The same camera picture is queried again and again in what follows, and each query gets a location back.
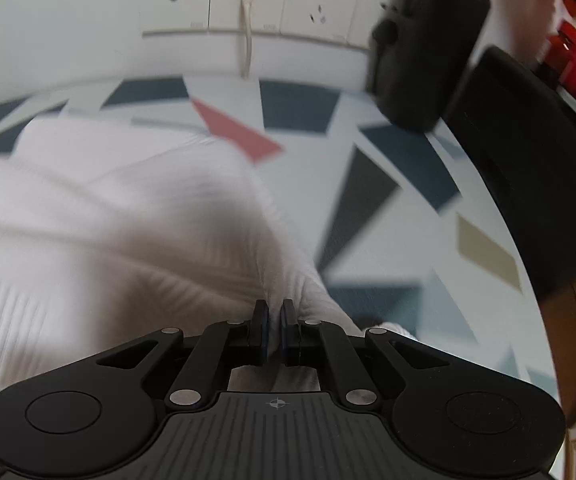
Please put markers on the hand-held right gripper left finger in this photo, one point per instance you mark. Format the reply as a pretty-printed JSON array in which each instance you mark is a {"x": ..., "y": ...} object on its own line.
[{"x": 260, "y": 332}]

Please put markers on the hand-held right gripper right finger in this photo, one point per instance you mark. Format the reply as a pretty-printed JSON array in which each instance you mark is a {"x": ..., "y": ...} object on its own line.
[{"x": 289, "y": 332}]

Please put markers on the white textured sweater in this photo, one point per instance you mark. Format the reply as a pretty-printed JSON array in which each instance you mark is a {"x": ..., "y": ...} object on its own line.
[{"x": 117, "y": 235}]

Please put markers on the geometric patterned tablecloth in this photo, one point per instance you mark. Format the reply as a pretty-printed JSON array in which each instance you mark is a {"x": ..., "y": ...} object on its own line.
[{"x": 408, "y": 260}]

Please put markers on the black water bottle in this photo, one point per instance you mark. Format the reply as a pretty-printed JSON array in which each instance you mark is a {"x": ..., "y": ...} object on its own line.
[{"x": 428, "y": 75}]

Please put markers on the black water dispenser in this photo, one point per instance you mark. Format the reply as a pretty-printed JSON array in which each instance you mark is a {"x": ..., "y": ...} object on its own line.
[{"x": 543, "y": 175}]

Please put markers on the white wall socket panel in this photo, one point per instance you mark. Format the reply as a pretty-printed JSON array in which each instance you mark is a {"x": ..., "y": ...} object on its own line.
[{"x": 177, "y": 15}]

